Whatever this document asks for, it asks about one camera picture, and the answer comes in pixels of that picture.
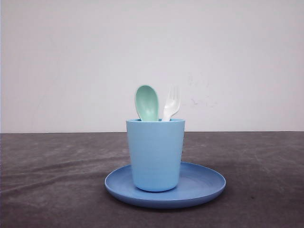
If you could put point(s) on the mint green plastic spoon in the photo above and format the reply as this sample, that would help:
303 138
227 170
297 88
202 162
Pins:
147 104

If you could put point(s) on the white plastic fork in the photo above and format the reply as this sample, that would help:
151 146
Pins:
172 104

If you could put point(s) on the light blue plastic cup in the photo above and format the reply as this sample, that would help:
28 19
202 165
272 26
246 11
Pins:
155 150

